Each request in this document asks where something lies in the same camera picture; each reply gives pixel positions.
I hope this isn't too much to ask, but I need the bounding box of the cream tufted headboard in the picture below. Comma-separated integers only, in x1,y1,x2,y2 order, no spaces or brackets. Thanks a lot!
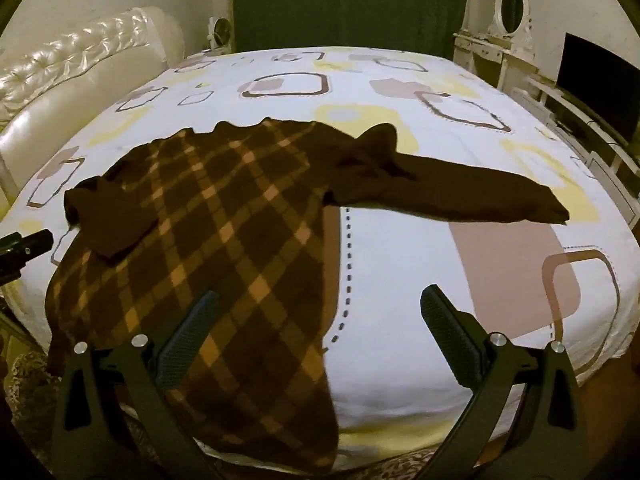
0,7,187,202

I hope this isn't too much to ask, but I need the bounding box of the leopard pattern carpet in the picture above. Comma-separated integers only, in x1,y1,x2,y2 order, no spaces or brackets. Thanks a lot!
7,350,151,480

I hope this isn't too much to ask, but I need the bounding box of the black television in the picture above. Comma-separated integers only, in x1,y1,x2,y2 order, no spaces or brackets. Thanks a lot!
556,32,640,150

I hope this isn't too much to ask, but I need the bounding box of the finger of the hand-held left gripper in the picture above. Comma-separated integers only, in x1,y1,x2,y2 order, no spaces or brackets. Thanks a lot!
0,229,54,282

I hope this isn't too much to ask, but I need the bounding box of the white oval vanity mirror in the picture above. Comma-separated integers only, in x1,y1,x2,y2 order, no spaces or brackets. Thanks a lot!
492,0,536,38

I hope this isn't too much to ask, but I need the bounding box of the patterned white bed sheet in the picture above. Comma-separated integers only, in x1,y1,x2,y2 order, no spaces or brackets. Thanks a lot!
0,47,640,467

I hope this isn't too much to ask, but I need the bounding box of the dark green curtain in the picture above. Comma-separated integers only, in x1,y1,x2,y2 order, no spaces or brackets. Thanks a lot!
231,0,474,57

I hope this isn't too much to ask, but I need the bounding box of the brown plaid garment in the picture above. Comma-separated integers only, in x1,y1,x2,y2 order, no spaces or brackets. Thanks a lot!
44,117,571,476

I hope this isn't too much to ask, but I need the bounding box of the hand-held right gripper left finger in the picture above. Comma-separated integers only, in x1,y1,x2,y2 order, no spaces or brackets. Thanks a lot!
52,289,222,480

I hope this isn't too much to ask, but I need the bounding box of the white dressing table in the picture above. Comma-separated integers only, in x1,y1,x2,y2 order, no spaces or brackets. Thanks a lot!
452,30,537,92

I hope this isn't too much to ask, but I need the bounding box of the small round desk fan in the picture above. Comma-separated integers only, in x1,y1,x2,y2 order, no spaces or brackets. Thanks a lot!
206,15,234,52

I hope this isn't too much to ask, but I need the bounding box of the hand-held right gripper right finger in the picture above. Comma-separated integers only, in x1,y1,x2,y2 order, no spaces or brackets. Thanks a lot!
420,284,587,480

